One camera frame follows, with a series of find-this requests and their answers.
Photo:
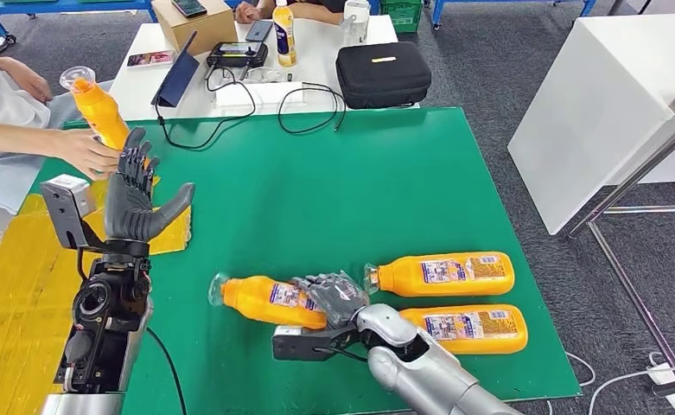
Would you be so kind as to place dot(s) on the person's right hand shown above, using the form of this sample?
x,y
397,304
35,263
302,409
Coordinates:
x,y
247,12
85,154

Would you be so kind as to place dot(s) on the person's left hand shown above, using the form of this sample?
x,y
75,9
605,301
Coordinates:
x,y
33,80

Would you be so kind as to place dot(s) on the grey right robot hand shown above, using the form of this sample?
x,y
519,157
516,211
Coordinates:
x,y
337,298

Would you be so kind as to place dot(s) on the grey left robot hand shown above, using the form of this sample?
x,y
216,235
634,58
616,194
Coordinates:
x,y
131,212

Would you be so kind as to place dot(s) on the grey smartphone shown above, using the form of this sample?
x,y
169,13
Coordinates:
x,y
258,31

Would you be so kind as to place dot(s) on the orange detergent bottle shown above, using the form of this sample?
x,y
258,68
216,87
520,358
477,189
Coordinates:
x,y
251,300
457,275
99,111
486,329

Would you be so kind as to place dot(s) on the smartphone with colourful screen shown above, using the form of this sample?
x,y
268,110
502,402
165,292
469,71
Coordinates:
x,y
151,58

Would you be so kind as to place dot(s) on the person's left forearm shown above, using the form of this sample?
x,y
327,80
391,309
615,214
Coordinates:
x,y
5,64

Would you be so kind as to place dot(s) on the person's right forearm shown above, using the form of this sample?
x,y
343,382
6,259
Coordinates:
x,y
10,137
320,12

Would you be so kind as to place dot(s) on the yellow drink bottle blue label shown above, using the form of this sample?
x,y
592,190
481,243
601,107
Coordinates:
x,y
284,43

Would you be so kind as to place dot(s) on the black handheld screen controller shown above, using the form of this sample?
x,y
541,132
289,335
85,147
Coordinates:
x,y
237,55

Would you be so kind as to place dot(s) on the brown cardboard box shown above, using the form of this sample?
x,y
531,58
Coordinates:
x,y
199,31

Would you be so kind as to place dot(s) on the black smartphone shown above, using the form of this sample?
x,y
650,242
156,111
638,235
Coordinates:
x,y
189,7

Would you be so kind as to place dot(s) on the clear safety glasses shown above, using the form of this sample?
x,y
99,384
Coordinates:
x,y
264,74

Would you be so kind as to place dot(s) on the white flat box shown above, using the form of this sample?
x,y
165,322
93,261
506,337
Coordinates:
x,y
262,97

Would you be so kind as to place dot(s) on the white table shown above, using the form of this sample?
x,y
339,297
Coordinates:
x,y
600,89
314,74

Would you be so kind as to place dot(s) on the dark blue tablet case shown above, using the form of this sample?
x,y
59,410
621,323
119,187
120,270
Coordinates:
x,y
178,77

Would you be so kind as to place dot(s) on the clear water jug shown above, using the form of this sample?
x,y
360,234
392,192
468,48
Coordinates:
x,y
357,26

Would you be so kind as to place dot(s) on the yellow plastic sheet stack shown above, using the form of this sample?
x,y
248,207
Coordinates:
x,y
10,298

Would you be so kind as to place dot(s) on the black zip carrying case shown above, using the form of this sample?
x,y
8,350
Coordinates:
x,y
383,77

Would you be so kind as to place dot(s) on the green plastic crate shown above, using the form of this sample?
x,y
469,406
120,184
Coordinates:
x,y
403,16

